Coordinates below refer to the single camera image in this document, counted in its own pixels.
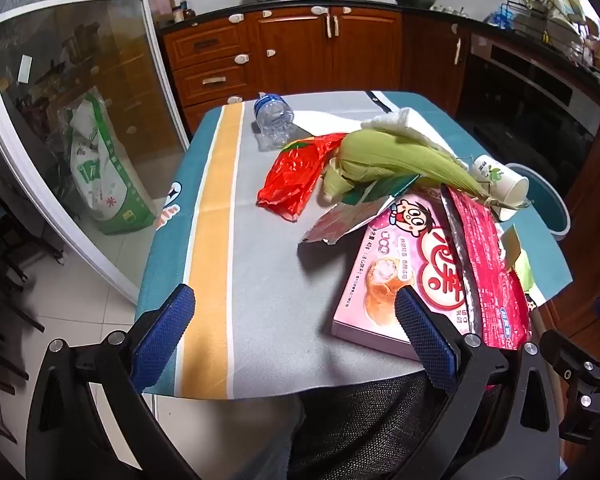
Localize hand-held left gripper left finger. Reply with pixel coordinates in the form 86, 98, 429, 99
25, 284, 201, 480

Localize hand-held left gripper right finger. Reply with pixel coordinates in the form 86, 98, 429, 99
394, 286, 563, 480

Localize red foil snack wrapper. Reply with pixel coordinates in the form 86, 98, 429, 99
442, 185, 531, 351

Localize teal round trash bin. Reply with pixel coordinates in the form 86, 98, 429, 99
505, 162, 572, 240

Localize white paper cup green print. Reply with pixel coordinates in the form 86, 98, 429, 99
467, 155, 530, 222

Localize green corn husk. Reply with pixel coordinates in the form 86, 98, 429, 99
321, 129, 493, 206

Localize red plastic bag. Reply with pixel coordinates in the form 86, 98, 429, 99
256, 132, 348, 222

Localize pink snack box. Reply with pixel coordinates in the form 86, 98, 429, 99
331, 195, 481, 361

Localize yellow green wrapper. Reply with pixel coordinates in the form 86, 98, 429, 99
500, 225, 536, 291

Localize teal grey striped tablecloth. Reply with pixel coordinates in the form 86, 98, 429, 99
135, 90, 573, 401

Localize silver foil wrapper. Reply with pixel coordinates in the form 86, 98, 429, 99
298, 195, 396, 247

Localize white green rice sack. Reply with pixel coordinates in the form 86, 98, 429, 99
67, 92, 157, 235

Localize white paper towel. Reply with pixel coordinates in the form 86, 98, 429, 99
361, 107, 468, 163

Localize black built-in oven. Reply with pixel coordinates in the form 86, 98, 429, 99
457, 35, 600, 201

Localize clear plastic water bottle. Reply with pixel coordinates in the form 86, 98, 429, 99
252, 92, 297, 151

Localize white cabinet latches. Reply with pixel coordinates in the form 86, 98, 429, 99
182, 5, 346, 106

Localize glass sliding door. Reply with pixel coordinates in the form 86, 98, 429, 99
0, 0, 191, 306

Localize wooden kitchen cabinet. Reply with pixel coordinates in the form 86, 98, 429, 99
160, 2, 473, 121

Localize black countertop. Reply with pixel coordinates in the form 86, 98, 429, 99
155, 0, 600, 106

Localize dark chair frame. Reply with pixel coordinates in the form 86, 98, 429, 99
0, 200, 66, 441

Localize wire dish rack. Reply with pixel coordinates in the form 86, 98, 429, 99
495, 0, 600, 61

